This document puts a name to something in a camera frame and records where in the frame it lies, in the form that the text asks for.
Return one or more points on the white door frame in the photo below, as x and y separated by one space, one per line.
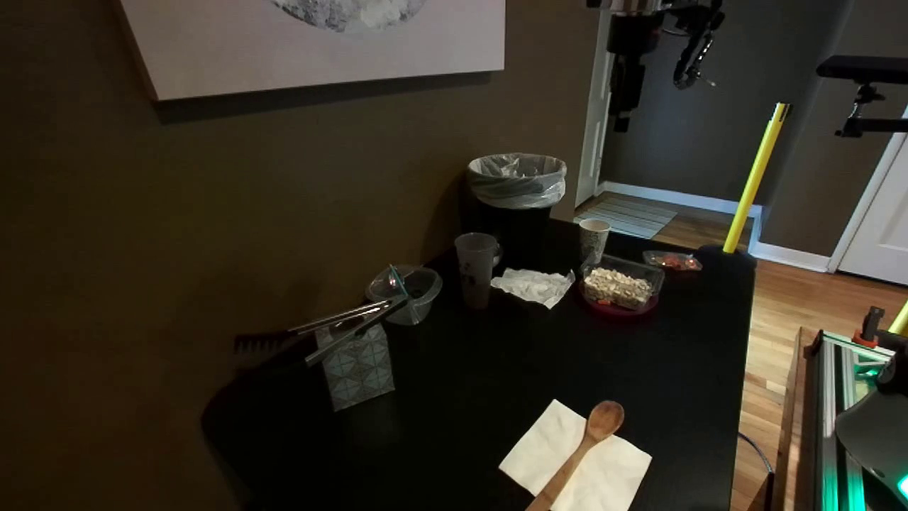
594 114

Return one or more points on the white paper napkin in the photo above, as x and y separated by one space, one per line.
604 473

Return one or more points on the white framed wall picture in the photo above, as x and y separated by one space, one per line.
283 46

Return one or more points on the small snack packet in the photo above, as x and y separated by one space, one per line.
672 260

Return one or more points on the aluminium profile frame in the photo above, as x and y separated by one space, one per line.
833 415

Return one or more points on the black camera stand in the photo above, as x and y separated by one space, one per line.
865 71

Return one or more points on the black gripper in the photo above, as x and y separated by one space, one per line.
628 51

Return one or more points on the black orange clamp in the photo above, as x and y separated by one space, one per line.
871 327

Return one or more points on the white panel door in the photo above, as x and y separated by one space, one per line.
884 229

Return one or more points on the yellow pole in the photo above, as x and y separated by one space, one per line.
756 179

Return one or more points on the crumpled white paper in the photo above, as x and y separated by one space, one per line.
530 286

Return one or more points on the wooden spoon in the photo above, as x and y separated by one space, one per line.
604 415

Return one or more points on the clear container of popcorn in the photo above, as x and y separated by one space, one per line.
618 286

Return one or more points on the black bin with white liner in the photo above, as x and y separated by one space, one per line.
513 179

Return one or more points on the patterned paper cup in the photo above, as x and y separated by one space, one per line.
594 242

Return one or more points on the dark translucent plastic cup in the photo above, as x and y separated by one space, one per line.
475 270

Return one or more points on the light floor mat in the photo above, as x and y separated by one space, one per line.
625 218

